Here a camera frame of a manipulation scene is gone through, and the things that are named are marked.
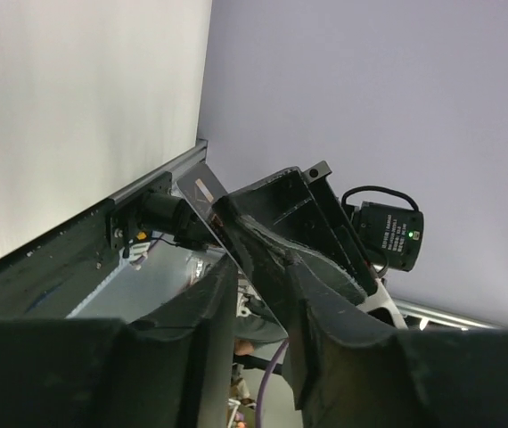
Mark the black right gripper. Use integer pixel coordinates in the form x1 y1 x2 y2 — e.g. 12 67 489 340
211 160 424 339

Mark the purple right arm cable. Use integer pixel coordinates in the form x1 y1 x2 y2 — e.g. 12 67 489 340
253 338 291 428

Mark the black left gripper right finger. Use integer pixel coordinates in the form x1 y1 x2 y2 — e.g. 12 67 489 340
286 263 508 427

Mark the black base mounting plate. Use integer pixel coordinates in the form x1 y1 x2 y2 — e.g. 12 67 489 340
0 169 175 320

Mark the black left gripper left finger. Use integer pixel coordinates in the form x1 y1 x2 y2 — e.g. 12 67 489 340
0 257 237 427

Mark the aluminium right frame post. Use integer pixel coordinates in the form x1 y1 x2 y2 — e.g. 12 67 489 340
394 299 502 331

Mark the aluminium front frame rail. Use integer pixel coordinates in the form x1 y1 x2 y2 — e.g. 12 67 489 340
110 138 209 204

